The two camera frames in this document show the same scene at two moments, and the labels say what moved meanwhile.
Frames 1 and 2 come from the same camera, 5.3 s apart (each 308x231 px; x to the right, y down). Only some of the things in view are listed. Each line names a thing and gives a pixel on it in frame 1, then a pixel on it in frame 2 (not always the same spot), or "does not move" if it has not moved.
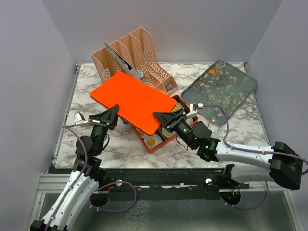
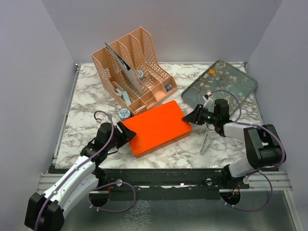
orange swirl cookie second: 212,71 does not move
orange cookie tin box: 148,143 to 145,153
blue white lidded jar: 140,74 does not move
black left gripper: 104,119 to 127,134
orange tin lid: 136,100 to 157,126
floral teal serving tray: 223,84 does not move
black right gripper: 164,117 to 195,116
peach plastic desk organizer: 137,49 does not move
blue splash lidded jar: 125,122 to 124,114
